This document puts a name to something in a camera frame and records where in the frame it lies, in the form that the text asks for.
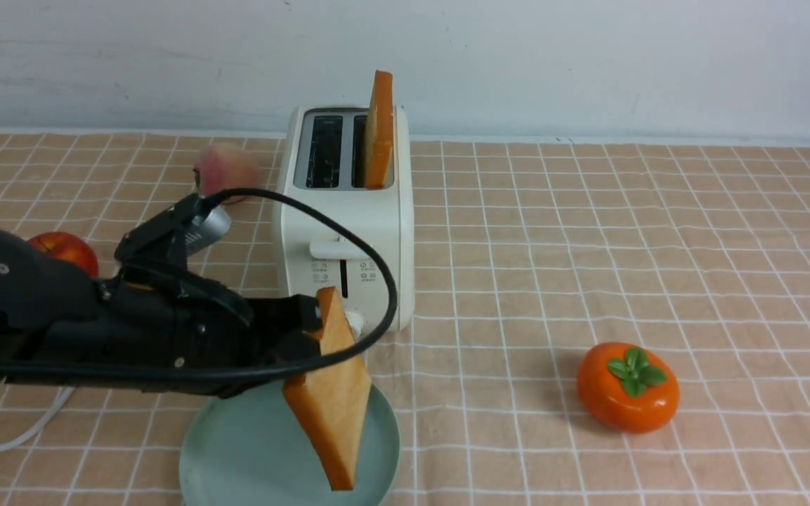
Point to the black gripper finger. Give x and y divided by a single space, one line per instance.
280 355

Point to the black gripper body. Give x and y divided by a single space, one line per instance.
167 327

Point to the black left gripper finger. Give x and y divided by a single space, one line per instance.
280 315

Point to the toast slice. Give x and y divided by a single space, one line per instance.
330 403
379 134

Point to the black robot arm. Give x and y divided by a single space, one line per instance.
48 314

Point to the white two-slot toaster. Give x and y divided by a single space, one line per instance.
320 157

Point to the light blue round plate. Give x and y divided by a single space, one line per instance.
250 450

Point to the red apple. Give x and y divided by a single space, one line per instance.
67 247

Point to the pink peach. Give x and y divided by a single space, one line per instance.
223 165

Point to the orange persimmon with green leaves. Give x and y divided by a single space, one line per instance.
627 388

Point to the orange checkered tablecloth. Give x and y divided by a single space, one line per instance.
527 255

